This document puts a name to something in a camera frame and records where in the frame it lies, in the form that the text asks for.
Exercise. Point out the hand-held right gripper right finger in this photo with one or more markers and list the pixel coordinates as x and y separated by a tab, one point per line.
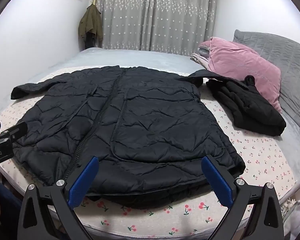
216	180

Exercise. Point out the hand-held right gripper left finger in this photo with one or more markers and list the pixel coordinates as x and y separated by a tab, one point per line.
83	180

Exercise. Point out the black quilted jacket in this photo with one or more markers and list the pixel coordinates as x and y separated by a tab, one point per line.
140	120

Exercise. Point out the cherry print bed mat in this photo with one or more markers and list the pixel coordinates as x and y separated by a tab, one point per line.
252	155

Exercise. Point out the folded black garment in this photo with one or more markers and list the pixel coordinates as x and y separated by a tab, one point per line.
252	110

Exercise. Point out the pink velvet pillow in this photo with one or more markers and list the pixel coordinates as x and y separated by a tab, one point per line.
240	60

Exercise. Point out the folded blankets stack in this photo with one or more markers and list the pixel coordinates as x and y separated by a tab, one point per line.
201	55

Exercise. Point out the hanging olive green jacket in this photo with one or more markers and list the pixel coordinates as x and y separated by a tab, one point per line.
90	22

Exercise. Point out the grey bed sheet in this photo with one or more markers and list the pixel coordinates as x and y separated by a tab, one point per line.
140	57

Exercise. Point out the grey quilted pillow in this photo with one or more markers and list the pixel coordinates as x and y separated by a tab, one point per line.
285	55

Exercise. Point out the grey star-patterned curtain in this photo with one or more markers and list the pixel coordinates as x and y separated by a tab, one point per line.
145	17

